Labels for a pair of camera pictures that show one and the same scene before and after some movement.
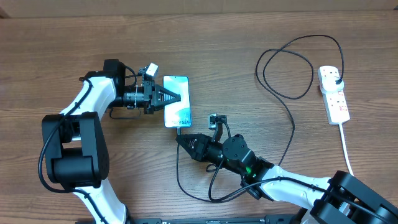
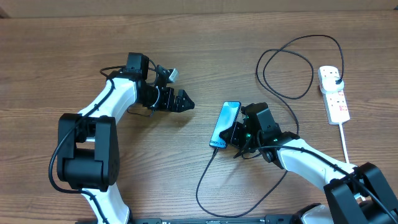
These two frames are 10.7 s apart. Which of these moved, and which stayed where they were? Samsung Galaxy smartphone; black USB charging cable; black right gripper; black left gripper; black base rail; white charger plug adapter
Moved: black USB charging cable; black right gripper; Samsung Galaxy smartphone; black left gripper
Stayed: white charger plug adapter; black base rail
